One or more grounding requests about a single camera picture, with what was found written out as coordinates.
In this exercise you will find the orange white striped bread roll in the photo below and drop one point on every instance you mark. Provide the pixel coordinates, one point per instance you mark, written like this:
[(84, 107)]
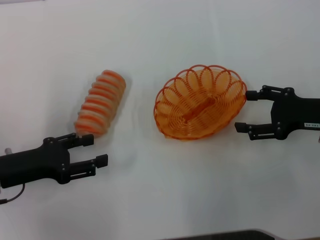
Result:
[(101, 105)]

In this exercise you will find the orange woven plastic basket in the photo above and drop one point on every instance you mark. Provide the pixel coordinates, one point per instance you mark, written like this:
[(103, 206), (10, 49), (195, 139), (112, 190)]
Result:
[(200, 109)]

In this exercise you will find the dark robot torso edge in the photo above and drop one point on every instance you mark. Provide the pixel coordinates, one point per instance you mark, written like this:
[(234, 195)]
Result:
[(225, 235)]

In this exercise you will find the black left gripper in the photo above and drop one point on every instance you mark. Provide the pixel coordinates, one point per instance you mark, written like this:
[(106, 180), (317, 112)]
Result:
[(35, 165)]

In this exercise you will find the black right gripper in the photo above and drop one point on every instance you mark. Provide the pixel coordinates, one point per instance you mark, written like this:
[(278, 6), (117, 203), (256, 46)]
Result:
[(295, 113)]

